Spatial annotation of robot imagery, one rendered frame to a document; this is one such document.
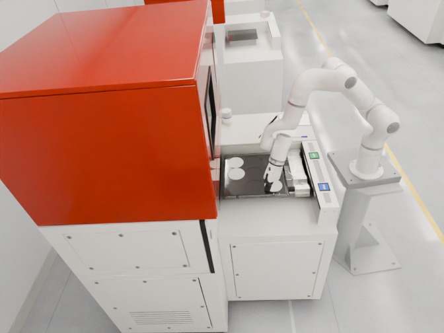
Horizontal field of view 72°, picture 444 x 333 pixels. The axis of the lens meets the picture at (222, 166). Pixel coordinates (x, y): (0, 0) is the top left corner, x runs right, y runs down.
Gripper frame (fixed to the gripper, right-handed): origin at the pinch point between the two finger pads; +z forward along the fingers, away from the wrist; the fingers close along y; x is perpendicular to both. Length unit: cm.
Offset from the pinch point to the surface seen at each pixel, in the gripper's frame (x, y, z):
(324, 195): -27.6, 10.0, -8.5
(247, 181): 13.3, -1.5, 3.1
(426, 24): 86, 462, -150
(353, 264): -43, 82, 62
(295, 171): -1.1, 23.8, -6.5
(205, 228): -12, -59, 0
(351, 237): -36, 71, 37
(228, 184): 20.0, -9.4, 6.9
